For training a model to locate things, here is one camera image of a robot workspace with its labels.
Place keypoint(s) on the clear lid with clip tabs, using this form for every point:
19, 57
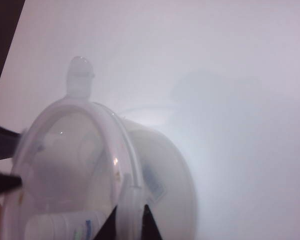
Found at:
65, 140

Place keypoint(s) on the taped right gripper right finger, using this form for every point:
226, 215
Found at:
150, 230

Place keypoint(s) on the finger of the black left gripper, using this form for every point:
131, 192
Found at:
5, 182

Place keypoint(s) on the small white medicine bottle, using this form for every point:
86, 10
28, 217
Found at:
62, 225

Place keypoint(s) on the round clear plastic box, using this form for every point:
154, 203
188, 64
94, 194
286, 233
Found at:
180, 200

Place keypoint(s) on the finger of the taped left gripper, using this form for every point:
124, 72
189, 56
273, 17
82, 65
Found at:
2, 145

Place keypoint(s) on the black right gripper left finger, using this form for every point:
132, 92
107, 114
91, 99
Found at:
111, 230

